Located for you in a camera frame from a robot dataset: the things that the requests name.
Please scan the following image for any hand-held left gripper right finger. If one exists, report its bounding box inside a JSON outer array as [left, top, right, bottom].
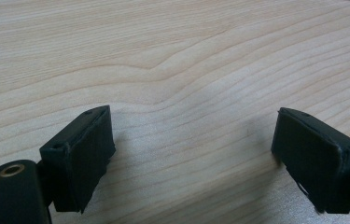
[[271, 106, 350, 215]]

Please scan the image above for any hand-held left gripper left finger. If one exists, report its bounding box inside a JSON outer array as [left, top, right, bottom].
[[38, 105, 117, 215]]

